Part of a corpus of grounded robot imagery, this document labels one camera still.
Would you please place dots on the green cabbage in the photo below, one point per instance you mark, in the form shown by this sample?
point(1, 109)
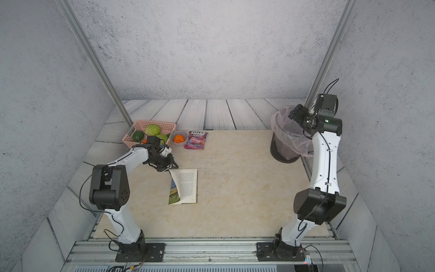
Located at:
point(163, 138)
point(152, 130)

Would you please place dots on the green cabbage rear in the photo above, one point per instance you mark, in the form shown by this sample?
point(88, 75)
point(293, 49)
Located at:
point(152, 130)

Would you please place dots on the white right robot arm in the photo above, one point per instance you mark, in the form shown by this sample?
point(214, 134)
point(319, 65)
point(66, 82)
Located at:
point(322, 201)

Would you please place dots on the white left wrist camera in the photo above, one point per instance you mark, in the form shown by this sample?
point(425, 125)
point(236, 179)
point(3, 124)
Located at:
point(164, 150)

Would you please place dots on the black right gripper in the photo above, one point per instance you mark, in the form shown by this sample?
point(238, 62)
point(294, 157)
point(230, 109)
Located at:
point(295, 111)

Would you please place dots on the dark green avocado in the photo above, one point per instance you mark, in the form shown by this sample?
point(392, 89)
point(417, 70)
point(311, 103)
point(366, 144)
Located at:
point(138, 136)

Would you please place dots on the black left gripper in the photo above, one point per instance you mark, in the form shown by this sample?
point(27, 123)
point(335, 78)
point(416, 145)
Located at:
point(170, 165)

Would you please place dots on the right vertical aluminium post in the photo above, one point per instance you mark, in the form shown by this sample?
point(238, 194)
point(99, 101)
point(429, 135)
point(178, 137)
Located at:
point(334, 43)

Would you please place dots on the green cabbage front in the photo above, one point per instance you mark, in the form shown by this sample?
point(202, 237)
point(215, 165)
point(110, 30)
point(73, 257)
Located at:
point(163, 138)

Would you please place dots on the black bin with plastic bag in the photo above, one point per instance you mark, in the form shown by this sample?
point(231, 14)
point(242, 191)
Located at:
point(288, 142)

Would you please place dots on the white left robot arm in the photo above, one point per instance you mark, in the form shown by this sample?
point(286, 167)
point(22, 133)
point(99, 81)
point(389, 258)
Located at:
point(109, 191)

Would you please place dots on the pink plastic basket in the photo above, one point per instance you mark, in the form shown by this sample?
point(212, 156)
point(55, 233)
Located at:
point(166, 128)

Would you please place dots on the blue Animal Farm book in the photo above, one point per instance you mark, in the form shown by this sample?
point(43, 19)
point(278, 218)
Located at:
point(183, 187)

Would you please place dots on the small bowl with orange food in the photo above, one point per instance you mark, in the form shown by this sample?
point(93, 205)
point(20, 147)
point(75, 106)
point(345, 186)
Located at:
point(179, 138)

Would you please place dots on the left vertical aluminium post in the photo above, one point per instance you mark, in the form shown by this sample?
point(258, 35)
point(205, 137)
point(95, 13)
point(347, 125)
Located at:
point(84, 42)

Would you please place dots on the purple snack packet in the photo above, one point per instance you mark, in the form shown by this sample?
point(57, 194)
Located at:
point(196, 140)

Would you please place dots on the silver aluminium frame rail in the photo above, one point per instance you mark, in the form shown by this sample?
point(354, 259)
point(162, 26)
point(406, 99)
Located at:
point(324, 251)

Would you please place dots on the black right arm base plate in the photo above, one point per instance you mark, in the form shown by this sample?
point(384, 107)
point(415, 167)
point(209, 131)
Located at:
point(265, 253)

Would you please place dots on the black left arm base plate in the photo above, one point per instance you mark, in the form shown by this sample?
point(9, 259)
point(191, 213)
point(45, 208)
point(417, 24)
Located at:
point(151, 252)

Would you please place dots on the vertical aluminium post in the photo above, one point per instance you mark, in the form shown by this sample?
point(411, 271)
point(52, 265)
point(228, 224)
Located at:
point(334, 43)
point(84, 42)

